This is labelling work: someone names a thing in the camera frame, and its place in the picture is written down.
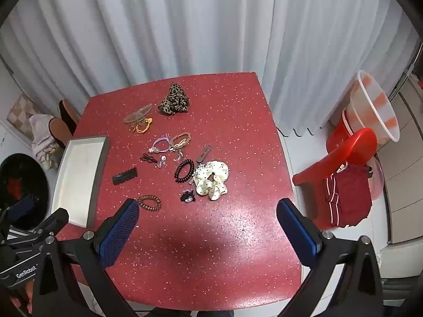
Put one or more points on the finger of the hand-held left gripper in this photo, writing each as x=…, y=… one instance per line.
x=21, y=204
x=53, y=221

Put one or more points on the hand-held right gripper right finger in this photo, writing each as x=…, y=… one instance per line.
x=295, y=229

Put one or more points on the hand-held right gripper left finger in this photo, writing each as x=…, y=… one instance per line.
x=120, y=229

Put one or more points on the grey jewelry tray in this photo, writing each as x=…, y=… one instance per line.
x=77, y=178

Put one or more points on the small black bow hair clip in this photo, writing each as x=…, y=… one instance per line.
x=147, y=158

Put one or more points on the person's left hand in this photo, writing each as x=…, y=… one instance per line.
x=21, y=303

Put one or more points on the black bin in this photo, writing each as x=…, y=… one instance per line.
x=23, y=171

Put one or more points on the black scalloped hair clip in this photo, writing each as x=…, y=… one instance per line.
x=125, y=175

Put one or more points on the dark red garment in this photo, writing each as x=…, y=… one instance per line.
x=353, y=191

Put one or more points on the crystal hair clip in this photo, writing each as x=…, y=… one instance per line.
x=162, y=161

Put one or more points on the brown slipper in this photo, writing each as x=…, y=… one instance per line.
x=59, y=132
x=67, y=114

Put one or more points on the checkered mat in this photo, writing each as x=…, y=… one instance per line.
x=23, y=109

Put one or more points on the white polka dot scrunchie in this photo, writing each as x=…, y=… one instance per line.
x=216, y=171

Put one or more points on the red plastic chair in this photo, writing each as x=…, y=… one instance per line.
x=350, y=145

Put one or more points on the red bucket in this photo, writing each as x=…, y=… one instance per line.
x=337, y=135

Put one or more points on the brown snap hair clip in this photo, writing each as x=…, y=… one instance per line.
x=202, y=157

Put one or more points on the clear hair claw clip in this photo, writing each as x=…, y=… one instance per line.
x=137, y=114

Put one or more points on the beige cabinet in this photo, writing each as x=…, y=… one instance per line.
x=404, y=171

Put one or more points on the leopard print scrunchie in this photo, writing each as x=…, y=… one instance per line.
x=173, y=100

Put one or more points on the clear plastic basin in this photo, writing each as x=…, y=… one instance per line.
x=373, y=105

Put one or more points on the white curtain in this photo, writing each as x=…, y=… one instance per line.
x=198, y=23

